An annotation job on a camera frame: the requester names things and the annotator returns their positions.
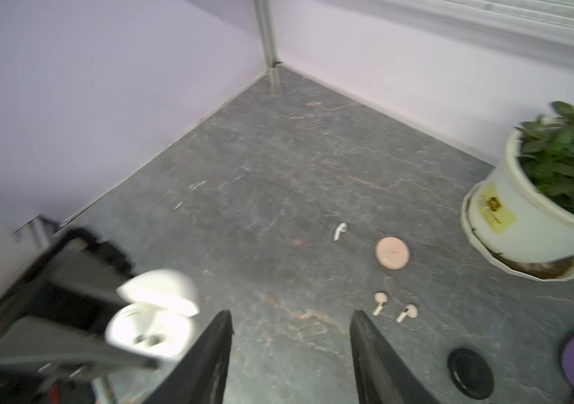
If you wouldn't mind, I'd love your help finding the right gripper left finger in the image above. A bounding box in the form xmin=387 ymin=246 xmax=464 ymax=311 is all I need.
xmin=144 ymin=311 xmax=234 ymax=404

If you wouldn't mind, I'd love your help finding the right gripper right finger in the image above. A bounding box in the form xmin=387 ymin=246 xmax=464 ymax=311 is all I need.
xmin=349 ymin=310 xmax=438 ymax=404

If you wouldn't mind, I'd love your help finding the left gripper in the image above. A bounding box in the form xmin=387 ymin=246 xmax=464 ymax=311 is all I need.
xmin=0 ymin=227 xmax=158 ymax=403

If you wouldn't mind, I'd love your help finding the white earbud charging case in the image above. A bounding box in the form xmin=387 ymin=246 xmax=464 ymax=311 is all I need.
xmin=105 ymin=269 xmax=200 ymax=361

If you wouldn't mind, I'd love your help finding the pink earbud charging case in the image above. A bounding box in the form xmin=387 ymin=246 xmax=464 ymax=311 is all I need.
xmin=375 ymin=237 xmax=410 ymax=270

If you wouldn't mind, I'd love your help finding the white earbud two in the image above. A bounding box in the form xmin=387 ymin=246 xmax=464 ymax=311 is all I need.
xmin=333 ymin=222 xmax=348 ymax=242

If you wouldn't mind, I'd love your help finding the black earbud charging case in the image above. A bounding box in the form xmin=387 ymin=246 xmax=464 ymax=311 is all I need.
xmin=447 ymin=348 xmax=495 ymax=400

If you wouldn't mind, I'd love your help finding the pink earbud two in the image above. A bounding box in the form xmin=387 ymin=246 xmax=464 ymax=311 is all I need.
xmin=396 ymin=304 xmax=419 ymax=323

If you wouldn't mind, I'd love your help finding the pink earbud one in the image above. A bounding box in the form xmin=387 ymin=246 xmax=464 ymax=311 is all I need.
xmin=373 ymin=292 xmax=389 ymax=316

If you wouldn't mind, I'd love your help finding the potted green plant white pot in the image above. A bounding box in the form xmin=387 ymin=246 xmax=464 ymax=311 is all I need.
xmin=460 ymin=101 xmax=574 ymax=282

